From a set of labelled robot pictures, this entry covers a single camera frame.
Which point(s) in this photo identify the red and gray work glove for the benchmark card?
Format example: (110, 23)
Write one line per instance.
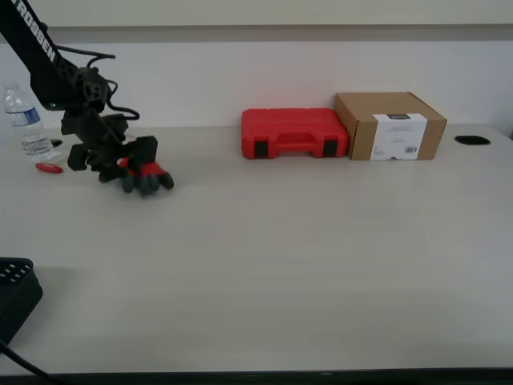
(154, 171)

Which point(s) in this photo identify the brown cardboard box white label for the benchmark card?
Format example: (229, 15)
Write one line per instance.
(384, 120)

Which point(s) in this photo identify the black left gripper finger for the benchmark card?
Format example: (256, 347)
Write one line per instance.
(78, 157)
(143, 149)

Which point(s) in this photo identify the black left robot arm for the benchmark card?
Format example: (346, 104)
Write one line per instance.
(38, 60)

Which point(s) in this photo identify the clear plastic water bottle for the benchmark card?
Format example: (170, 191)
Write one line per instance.
(26, 120)

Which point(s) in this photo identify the small red hand tool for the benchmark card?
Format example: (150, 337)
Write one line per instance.
(49, 167)

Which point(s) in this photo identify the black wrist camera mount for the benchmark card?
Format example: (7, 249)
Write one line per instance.
(93, 86)

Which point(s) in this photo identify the red plastic tool case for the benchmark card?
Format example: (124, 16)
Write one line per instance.
(294, 128)

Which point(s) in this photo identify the black device at corner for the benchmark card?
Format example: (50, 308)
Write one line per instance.
(16, 297)

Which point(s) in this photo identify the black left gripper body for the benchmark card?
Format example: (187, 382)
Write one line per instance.
(94, 128)

